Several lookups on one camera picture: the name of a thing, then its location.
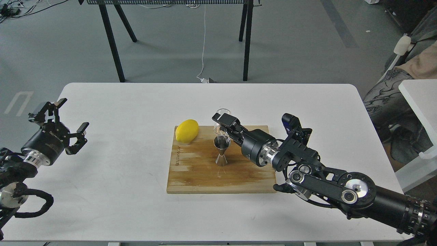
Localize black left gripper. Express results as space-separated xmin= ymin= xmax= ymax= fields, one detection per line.
xmin=21 ymin=98 xmax=89 ymax=167

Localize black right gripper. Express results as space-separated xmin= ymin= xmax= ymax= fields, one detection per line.
xmin=212 ymin=113 xmax=279 ymax=167

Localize steel double jigger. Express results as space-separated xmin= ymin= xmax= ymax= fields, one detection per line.
xmin=214 ymin=135 xmax=230 ymax=166

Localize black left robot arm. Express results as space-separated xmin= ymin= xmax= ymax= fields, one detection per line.
xmin=0 ymin=98 xmax=89 ymax=227

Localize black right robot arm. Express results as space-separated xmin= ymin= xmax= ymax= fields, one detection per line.
xmin=212 ymin=113 xmax=437 ymax=246

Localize yellow lemon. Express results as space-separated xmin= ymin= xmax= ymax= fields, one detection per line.
xmin=175 ymin=119 xmax=199 ymax=144

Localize wooden cutting board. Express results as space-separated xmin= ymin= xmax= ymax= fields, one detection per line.
xmin=167 ymin=126 xmax=277 ymax=194

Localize person in tan shirt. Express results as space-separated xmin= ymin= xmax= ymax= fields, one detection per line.
xmin=363 ymin=7 xmax=437 ymax=164

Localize white office chair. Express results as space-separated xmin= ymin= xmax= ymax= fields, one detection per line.
xmin=377 ymin=35 xmax=413 ymax=83

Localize white side table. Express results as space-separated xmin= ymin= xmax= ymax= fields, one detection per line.
xmin=394 ymin=78 xmax=437 ymax=193

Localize white hanging cable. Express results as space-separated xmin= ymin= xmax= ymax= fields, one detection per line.
xmin=196 ymin=4 xmax=215 ymax=84

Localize black metal table frame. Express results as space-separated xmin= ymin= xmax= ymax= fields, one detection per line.
xmin=79 ymin=0 xmax=262 ymax=83

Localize black floor cables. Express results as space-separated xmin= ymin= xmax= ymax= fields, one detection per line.
xmin=0 ymin=0 xmax=70 ymax=24

